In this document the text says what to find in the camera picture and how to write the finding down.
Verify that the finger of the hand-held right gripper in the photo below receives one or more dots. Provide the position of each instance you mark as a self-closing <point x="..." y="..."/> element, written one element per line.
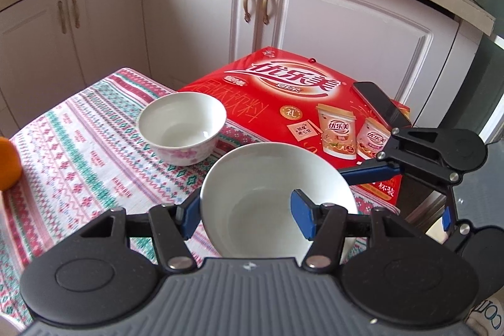
<point x="453" y="218"/>
<point x="370" y="170"/>

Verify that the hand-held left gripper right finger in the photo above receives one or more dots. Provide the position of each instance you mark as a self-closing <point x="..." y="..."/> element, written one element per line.
<point x="305" y="212"/>

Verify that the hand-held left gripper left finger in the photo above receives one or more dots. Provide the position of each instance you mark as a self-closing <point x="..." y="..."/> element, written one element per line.
<point x="191" y="214"/>

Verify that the pink flower print bowl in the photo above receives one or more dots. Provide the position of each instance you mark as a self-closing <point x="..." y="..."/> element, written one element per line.
<point x="181" y="123"/>
<point x="260" y="194"/>

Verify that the black smartphone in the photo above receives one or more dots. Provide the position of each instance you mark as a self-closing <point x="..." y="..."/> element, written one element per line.
<point x="382" y="103"/>

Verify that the silver refrigerator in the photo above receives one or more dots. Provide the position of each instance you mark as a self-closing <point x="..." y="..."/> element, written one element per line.
<point x="488" y="64"/>

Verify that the white fleece clothing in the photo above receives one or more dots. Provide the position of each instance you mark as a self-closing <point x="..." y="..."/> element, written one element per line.
<point x="490" y="320"/>

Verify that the red drink gift box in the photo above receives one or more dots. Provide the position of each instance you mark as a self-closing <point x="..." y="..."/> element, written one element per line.
<point x="283" y="96"/>

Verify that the patterned red green tablecloth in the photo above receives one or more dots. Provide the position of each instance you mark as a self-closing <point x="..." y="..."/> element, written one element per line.
<point x="90" y="147"/>

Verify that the white cabinet door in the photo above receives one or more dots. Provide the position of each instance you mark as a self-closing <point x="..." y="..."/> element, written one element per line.
<point x="110" y="25"/>
<point x="201" y="21"/>
<point x="31" y="56"/>
<point x="354" y="33"/>

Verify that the plain orange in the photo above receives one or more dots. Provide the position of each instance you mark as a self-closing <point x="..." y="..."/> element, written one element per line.
<point x="8" y="162"/>

